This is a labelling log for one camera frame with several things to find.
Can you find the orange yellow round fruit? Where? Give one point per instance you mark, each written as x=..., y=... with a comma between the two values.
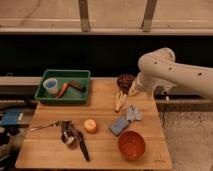
x=90, y=125

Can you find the blue box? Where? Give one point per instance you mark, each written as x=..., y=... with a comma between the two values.
x=11, y=117

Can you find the green plastic tray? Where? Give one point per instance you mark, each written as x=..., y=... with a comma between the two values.
x=72, y=87

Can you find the silver spoon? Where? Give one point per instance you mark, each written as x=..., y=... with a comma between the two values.
x=55, y=124

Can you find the red bowl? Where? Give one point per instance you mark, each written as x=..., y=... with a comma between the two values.
x=131, y=145

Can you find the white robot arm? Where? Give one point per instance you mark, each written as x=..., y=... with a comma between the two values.
x=160, y=64

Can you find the clear blue plastic cup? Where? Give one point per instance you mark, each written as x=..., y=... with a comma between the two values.
x=51, y=86

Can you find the orange carrot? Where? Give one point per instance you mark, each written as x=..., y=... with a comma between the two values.
x=62, y=90

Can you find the dark brown block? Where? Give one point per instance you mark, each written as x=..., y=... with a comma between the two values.
x=75, y=84

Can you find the black handled knife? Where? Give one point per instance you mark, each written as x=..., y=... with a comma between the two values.
x=78, y=134

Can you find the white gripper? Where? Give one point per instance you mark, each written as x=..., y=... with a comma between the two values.
x=136, y=87

